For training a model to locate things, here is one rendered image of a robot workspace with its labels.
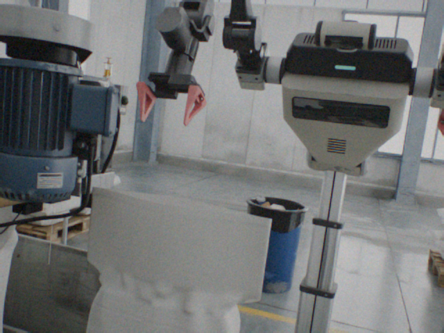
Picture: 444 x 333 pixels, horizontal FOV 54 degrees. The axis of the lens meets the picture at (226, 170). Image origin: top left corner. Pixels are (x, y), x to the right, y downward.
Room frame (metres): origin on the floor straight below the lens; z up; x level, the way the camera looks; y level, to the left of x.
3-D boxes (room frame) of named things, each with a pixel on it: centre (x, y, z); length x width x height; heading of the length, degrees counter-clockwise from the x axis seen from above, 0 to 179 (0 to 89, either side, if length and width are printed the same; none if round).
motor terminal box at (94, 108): (0.83, 0.26, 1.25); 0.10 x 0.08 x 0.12; 9
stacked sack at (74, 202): (3.85, 1.55, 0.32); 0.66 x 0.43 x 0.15; 166
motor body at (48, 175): (0.81, 0.36, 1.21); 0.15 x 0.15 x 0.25
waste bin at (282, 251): (3.32, -0.42, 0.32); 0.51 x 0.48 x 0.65; 164
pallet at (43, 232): (4.19, 1.67, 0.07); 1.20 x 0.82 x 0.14; 166
